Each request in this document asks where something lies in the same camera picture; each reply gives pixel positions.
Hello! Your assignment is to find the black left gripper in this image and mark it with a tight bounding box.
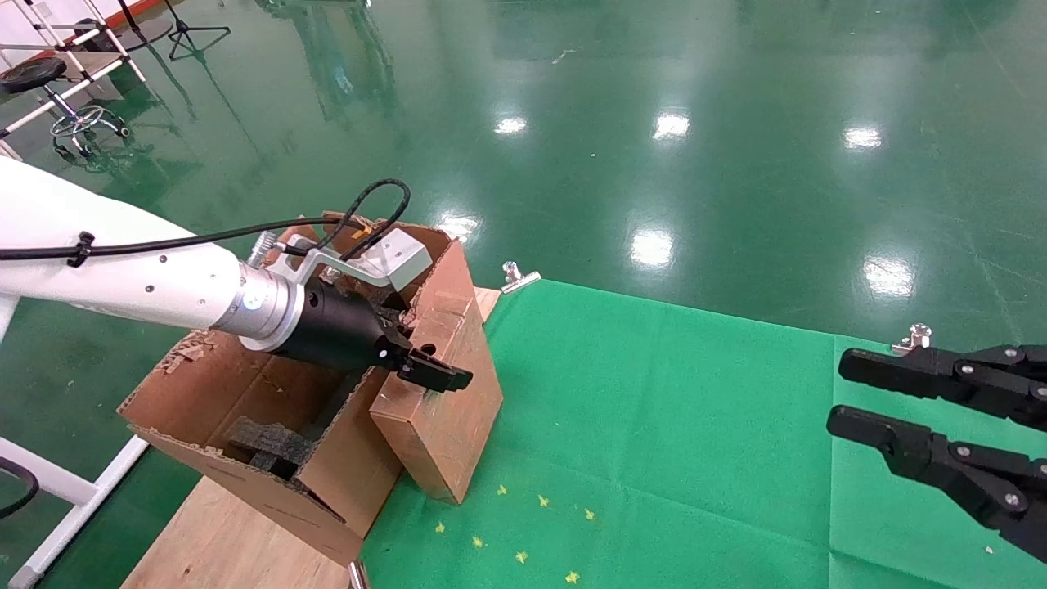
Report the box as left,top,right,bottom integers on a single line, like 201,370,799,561
274,282,474,393

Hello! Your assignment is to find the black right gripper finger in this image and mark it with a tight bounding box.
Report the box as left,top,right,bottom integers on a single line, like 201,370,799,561
826,404,1047,565
838,344,1047,430

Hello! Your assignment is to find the wooden rectangular block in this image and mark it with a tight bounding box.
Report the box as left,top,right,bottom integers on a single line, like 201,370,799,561
370,286,505,506

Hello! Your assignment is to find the large open cardboard carton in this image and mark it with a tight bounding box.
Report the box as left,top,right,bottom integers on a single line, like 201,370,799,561
117,211,492,567

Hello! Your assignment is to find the black foam block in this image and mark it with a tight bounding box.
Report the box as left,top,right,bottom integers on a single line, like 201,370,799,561
227,416,316,481

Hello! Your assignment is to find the green table cloth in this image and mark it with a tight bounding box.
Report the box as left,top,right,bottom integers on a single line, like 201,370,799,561
360,278,1047,589

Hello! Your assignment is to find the black tripod microphone stand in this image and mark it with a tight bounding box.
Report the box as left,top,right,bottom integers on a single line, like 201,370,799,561
164,0,232,62

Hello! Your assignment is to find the black pole stand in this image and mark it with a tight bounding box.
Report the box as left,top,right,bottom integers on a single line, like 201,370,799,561
115,0,174,46

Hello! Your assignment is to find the black stool with chrome base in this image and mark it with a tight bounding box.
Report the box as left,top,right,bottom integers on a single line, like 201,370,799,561
0,56,132,160

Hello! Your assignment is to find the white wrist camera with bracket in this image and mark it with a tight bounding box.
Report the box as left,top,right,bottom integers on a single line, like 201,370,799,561
282,227,433,292

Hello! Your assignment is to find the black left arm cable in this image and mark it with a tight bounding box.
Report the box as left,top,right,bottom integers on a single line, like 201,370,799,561
0,178,411,267

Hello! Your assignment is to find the white metal floor frame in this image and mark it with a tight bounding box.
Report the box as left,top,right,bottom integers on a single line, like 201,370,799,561
0,434,150,589

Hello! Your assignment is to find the black hanging cable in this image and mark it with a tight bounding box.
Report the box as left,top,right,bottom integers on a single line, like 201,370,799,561
0,456,40,521

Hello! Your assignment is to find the white frame work table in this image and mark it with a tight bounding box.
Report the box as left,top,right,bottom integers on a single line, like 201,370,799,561
0,0,148,160

